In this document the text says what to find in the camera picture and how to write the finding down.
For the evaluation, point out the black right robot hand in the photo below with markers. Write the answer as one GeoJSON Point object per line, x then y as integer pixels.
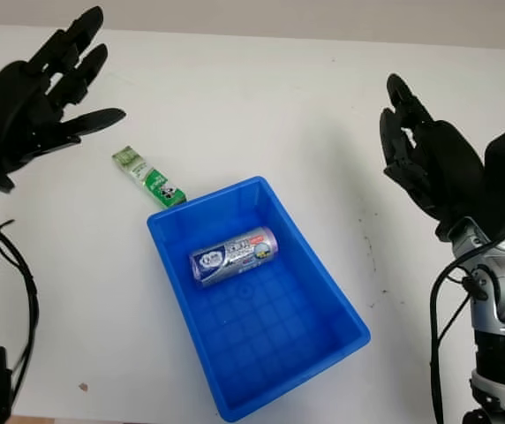
{"type": "Point", "coordinates": [446, 168]}

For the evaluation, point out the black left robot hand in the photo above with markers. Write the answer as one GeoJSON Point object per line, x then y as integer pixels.
{"type": "Point", "coordinates": [9, 115]}

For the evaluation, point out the green white small carton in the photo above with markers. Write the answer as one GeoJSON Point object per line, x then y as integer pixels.
{"type": "Point", "coordinates": [155, 183]}

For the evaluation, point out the purple silver snack packet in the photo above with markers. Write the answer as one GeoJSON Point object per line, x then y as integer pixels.
{"type": "Point", "coordinates": [235, 258]}

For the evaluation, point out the blue plastic tray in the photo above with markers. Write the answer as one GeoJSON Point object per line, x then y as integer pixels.
{"type": "Point", "coordinates": [279, 344]}

